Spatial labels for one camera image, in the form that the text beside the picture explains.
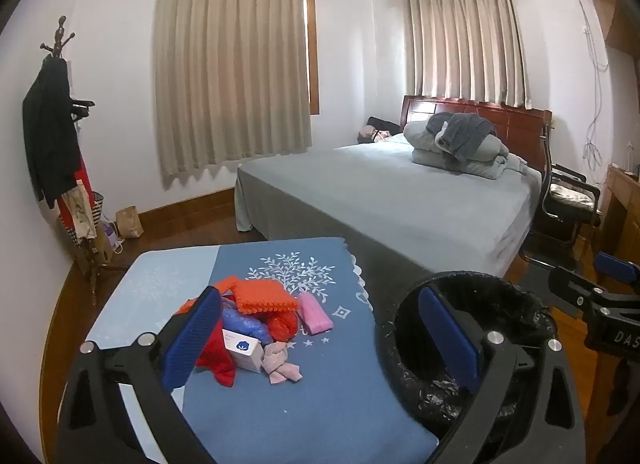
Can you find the red plastic bag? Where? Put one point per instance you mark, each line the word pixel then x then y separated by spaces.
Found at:
pixel 280 329

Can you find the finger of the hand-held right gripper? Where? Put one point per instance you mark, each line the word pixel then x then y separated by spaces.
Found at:
pixel 620 268
pixel 575 289

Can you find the pink sock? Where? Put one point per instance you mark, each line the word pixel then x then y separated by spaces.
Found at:
pixel 280 364

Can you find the pink packet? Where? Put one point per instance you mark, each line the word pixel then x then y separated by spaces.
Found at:
pixel 315 315

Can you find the black metal chair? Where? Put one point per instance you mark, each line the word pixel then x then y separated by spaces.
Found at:
pixel 565 216

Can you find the reddish wooden headboard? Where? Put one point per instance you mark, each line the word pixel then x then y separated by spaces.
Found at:
pixel 520 123

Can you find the orange knitted cloth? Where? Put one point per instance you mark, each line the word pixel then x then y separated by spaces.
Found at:
pixel 260 296

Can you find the folded light grey quilt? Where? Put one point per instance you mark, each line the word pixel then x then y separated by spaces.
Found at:
pixel 480 158

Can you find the wooden window frame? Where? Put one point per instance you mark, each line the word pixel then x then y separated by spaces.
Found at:
pixel 313 53

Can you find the grey pillow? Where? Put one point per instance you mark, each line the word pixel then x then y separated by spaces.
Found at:
pixel 520 163

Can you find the wooden desk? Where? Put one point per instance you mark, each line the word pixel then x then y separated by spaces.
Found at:
pixel 622 204

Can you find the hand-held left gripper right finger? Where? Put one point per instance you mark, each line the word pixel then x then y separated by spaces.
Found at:
pixel 450 339

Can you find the small white box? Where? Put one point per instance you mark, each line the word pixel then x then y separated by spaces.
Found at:
pixel 245 351

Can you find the striped bag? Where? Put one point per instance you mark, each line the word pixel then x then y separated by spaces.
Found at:
pixel 98 209

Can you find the brown cardboard box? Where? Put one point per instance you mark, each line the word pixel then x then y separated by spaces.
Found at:
pixel 97 251

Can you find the dark wooden coat rack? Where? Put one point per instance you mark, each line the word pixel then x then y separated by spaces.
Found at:
pixel 61 36

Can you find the small purple appliance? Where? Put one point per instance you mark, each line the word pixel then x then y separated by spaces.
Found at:
pixel 111 236

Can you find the red glove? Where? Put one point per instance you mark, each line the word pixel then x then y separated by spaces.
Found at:
pixel 217 361

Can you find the blue plastic bag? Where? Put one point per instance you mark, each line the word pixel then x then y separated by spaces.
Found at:
pixel 247 325

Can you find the red garment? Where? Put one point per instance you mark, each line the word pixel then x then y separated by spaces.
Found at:
pixel 84 183

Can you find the narrow beige curtain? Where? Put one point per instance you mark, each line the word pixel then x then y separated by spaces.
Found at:
pixel 465 43

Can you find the wide beige curtain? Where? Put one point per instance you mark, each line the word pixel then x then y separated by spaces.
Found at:
pixel 230 73

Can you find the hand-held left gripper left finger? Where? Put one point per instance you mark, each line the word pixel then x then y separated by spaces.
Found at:
pixel 195 334

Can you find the dark grey garment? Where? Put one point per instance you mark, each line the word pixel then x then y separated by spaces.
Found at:
pixel 462 131

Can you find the pink bundle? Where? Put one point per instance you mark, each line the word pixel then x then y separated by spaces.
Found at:
pixel 370 134

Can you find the wooden wall cabinet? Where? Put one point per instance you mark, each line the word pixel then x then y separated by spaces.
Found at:
pixel 617 18

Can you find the bed with grey sheet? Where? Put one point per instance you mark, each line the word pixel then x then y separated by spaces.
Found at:
pixel 390 194

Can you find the dark pillow on bed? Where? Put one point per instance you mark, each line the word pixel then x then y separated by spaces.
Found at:
pixel 382 122

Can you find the black trash bin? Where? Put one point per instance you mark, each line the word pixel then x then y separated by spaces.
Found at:
pixel 505 309

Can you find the patterned seat cushion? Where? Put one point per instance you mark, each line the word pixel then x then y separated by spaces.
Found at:
pixel 570 198

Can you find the cream printed tote bag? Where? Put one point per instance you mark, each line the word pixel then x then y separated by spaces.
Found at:
pixel 80 211

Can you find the blue tree-print tablecloth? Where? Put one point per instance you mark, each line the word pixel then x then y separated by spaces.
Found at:
pixel 325 394

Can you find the brown paper bag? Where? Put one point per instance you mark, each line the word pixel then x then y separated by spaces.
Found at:
pixel 130 224

